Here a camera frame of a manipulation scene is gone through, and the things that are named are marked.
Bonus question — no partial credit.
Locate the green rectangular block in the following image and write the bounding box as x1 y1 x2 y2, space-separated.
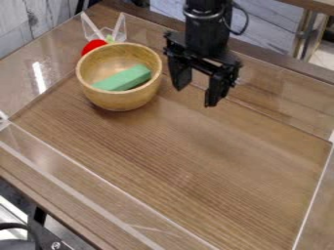
91 64 151 91

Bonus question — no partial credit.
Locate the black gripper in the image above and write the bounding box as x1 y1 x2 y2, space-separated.
163 31 243 107

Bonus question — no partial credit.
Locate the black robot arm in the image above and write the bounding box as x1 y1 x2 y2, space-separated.
165 0 250 107

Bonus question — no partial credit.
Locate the light wooden bowl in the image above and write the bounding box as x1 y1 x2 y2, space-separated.
76 42 163 111

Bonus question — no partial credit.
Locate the wooden table leg background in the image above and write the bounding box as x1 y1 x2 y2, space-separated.
293 10 330 62

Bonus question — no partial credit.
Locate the clear acrylic corner piece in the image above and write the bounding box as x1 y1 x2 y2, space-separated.
80 13 127 43

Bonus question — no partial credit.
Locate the black table leg bracket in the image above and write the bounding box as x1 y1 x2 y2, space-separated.
28 206 74 250

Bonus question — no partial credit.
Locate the small green object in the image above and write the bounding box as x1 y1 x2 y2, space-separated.
106 35 115 43

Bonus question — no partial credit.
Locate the red ball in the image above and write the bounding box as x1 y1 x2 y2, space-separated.
82 39 107 56

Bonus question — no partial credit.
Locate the black cable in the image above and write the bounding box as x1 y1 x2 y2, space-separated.
0 222 36 250

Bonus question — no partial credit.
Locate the clear acrylic front barrier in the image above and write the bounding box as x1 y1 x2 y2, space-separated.
0 112 219 250

